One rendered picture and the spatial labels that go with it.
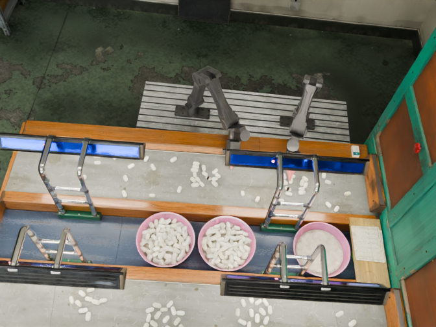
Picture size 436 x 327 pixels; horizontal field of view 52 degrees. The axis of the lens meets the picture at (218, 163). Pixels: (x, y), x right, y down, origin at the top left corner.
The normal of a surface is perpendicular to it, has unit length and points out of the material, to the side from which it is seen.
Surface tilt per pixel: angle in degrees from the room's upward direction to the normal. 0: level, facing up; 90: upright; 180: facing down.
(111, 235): 0
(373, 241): 0
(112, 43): 0
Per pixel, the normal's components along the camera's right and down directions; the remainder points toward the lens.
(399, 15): -0.07, 0.83
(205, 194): 0.07, -0.52
